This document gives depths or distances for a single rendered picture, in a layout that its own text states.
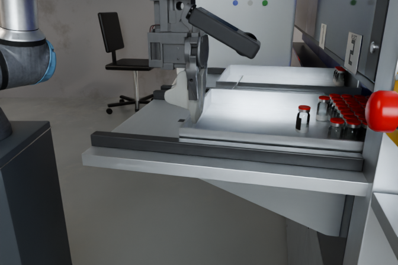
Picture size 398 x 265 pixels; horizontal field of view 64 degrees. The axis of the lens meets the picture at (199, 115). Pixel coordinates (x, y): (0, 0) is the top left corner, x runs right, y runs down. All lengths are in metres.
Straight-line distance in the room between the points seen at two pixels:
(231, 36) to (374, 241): 0.33
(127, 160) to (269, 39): 1.05
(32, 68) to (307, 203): 0.71
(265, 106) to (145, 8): 3.42
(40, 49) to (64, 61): 3.45
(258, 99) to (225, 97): 0.07
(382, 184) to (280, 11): 1.07
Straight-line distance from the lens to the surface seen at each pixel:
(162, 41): 0.49
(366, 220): 0.47
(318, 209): 0.58
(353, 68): 0.57
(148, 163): 0.47
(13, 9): 0.89
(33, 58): 0.91
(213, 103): 0.74
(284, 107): 0.73
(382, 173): 0.44
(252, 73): 1.06
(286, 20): 1.43
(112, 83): 4.24
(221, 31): 0.49
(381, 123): 0.34
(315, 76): 1.07
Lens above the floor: 1.09
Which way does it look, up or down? 19 degrees down
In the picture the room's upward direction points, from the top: straight up
